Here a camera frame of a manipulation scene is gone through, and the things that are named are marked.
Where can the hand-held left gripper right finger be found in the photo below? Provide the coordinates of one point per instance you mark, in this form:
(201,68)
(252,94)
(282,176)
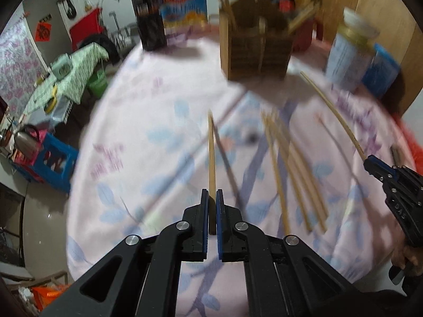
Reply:
(219,224)

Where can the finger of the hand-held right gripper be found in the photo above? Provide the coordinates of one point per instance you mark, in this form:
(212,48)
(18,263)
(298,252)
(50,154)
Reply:
(378,175)
(380,163)

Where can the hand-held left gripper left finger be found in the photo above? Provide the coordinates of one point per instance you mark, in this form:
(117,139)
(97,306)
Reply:
(205,211)

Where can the group of wooden chopsticks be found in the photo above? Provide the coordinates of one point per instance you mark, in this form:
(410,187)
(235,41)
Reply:
(297,171)

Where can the wooden utensil holder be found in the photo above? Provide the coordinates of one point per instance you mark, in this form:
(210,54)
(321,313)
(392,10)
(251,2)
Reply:
(257,49)

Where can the person's right hand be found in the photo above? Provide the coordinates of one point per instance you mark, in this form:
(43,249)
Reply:
(409,257)

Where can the red plastic bag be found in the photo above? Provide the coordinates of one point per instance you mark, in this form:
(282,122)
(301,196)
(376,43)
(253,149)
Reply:
(413,145)

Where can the pink floral tablecloth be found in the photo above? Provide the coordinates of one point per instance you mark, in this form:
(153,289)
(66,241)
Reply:
(148,171)

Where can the blue plastic canister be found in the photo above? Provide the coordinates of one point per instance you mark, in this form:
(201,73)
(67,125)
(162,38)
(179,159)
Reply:
(381,72)

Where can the milk powder tin gold lid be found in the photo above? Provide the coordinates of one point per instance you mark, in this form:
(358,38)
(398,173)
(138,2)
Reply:
(350,59)

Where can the red electric cooking pot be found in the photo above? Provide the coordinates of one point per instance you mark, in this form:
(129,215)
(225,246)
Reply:
(304,39)

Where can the blue plastic stool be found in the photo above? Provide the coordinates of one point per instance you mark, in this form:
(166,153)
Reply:
(53,145)

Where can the green plastic bucket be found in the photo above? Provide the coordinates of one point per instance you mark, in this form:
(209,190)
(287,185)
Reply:
(98,84)

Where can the orange plastic bag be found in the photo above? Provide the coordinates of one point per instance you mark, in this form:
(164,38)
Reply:
(49,295)

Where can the yellow round object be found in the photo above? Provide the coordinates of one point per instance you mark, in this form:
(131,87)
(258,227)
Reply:
(51,104)

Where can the side table with green cloth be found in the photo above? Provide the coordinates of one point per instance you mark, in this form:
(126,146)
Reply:
(79,69)

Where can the black jacket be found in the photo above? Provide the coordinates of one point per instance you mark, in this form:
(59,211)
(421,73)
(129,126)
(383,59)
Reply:
(105,48)

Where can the metal kettle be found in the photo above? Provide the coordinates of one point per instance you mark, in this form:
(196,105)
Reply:
(26,142)

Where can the metal rack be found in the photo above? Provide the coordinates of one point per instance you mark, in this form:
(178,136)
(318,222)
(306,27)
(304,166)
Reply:
(124,36)

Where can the dark soy sauce bottle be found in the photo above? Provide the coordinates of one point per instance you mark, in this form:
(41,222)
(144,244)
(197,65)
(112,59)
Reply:
(150,23)

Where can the mint green rice cooker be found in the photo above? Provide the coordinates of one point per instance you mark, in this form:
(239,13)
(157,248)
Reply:
(62,67)

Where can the yellow cooking oil jug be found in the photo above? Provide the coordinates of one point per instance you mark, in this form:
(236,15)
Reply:
(183,3)

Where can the red cloth cover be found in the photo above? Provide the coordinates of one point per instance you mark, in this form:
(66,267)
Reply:
(86,28)

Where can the pink floral curtain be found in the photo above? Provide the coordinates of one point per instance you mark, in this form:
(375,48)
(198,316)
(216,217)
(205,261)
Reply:
(19,66)

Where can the red door decoration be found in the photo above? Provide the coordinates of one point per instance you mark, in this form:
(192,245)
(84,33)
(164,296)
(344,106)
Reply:
(43,32)

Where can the black hanging bag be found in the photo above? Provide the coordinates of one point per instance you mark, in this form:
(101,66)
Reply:
(70,6)

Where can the grey door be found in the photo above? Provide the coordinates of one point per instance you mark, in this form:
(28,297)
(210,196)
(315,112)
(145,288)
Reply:
(46,6)

